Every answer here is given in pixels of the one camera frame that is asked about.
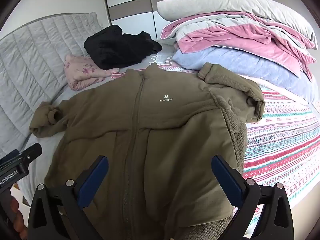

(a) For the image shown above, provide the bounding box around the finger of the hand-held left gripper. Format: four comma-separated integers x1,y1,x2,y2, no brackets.
0,149,20,165
19,143,43,162

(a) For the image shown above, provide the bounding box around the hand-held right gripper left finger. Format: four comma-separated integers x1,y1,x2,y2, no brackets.
27,155,109,240

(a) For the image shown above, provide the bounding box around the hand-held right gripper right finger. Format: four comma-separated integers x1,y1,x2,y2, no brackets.
211,155,295,240

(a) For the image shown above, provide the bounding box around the olive green zip jacket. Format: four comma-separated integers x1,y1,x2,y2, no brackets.
29,62,265,240

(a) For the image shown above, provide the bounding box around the person's left hand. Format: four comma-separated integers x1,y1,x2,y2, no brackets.
9,195,28,240

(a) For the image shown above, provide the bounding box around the striped patterned blanket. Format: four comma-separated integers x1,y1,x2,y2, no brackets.
111,64,320,230

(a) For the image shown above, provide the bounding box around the pink floral cloth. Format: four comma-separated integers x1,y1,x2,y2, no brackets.
64,54,119,91

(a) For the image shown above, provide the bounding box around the light blue fleece blanket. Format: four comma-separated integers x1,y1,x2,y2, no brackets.
172,46,319,105

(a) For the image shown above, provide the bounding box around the black garment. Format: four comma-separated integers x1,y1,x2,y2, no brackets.
84,25,163,70

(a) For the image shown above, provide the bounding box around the pink and grey quilt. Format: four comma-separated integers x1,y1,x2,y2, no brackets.
160,11,317,78

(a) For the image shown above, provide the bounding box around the white and grey wardrobe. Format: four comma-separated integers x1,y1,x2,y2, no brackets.
102,0,203,43

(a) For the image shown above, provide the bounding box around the light grey pillow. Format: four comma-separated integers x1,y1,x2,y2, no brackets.
157,0,318,49

